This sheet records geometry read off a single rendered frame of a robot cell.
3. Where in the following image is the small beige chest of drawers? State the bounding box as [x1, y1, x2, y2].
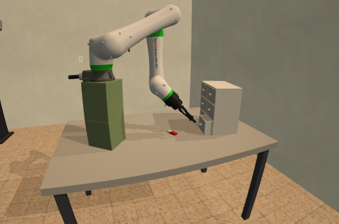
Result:
[200, 81, 243, 136]

